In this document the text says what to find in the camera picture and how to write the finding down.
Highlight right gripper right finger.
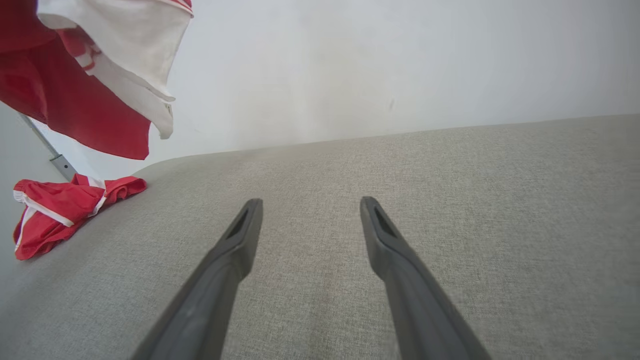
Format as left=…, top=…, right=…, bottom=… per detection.
left=360, top=196, right=493, bottom=360

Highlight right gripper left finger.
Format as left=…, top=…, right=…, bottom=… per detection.
left=131, top=198, right=264, bottom=360

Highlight red white sports shorts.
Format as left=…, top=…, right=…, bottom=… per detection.
left=12, top=173, right=148, bottom=261

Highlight red white basketball jersey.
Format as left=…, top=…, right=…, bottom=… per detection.
left=0, top=0, right=195, bottom=161

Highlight grey fabric sofa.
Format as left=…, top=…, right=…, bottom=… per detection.
left=0, top=114, right=640, bottom=360

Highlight grey metal wall rail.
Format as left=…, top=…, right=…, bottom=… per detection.
left=19, top=114, right=78, bottom=182

